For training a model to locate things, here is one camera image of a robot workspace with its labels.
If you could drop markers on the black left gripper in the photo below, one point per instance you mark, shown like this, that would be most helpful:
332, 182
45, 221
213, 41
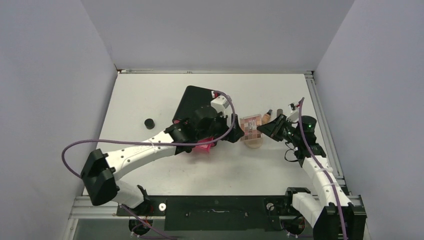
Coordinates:
235, 133

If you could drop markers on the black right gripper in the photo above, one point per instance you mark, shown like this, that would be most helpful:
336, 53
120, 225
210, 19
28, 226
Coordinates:
272, 129

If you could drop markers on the tan concealer stick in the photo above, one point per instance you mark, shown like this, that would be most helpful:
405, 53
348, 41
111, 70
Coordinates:
267, 116

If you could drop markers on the eyeshadow palette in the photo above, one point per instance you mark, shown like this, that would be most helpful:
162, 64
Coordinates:
249, 126

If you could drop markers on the pink drawer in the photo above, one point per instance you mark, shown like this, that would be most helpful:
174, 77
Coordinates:
205, 148

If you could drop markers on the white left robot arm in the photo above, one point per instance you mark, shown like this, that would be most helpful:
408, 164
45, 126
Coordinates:
103, 171

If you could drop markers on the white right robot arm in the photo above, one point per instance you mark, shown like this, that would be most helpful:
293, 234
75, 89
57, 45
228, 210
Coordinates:
332, 215

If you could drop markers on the tan foundation tube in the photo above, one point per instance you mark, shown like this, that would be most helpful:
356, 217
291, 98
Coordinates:
279, 113

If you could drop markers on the round beige powder puff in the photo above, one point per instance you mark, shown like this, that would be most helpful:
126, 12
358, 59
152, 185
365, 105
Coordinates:
254, 143

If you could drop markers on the small black round jar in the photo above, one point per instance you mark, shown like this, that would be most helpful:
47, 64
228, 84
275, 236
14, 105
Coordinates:
149, 123

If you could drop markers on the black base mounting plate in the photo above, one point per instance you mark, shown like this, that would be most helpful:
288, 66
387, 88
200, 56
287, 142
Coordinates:
221, 213

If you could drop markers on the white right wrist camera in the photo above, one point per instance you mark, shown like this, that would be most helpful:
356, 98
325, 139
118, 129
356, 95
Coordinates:
293, 116

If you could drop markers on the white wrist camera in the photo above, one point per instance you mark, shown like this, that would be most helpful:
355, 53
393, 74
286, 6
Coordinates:
293, 116
220, 104

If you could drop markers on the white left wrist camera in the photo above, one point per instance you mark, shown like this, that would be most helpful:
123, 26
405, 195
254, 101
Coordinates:
220, 104

